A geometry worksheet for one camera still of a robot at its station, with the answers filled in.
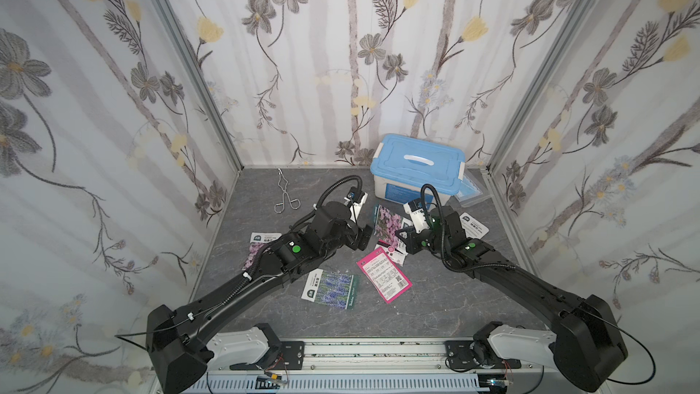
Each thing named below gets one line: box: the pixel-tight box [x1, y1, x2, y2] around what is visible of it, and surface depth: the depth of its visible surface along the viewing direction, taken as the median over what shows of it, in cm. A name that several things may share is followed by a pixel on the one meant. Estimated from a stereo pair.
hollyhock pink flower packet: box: [375, 238, 409, 267], surface depth 95 cm
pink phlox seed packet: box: [373, 204, 403, 248], surface depth 85 cm
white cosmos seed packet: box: [459, 211, 490, 240], surface depth 103 cm
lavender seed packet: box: [300, 268, 358, 311], surface depth 88 cm
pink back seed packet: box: [356, 246, 413, 304], surface depth 90 cm
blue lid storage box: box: [370, 133, 467, 207], surface depth 100 cm
